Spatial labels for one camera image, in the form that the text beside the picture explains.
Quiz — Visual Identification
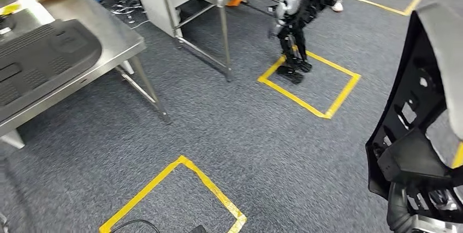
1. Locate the white cabinet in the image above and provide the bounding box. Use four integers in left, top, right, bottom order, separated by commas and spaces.
129, 0, 182, 39

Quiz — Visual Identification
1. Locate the yellow sticker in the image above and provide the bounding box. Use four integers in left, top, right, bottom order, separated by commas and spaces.
0, 3, 21, 17

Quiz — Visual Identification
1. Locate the yellow floor tape square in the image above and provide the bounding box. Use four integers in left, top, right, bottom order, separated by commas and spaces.
257, 49, 361, 120

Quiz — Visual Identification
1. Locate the black engine cover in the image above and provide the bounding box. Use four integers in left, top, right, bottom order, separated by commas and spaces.
0, 19, 103, 123

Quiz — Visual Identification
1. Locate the white floor cable bundle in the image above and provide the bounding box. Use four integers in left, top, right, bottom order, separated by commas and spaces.
108, 0, 152, 31

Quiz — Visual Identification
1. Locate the black plastic panel part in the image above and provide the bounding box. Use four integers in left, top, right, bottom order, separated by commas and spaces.
365, 2, 463, 222

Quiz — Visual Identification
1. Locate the stainless steel workbench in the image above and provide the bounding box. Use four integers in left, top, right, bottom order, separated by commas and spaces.
0, 0, 171, 150

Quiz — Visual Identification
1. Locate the black floor cable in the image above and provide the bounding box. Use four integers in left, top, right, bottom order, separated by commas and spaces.
109, 219, 162, 233

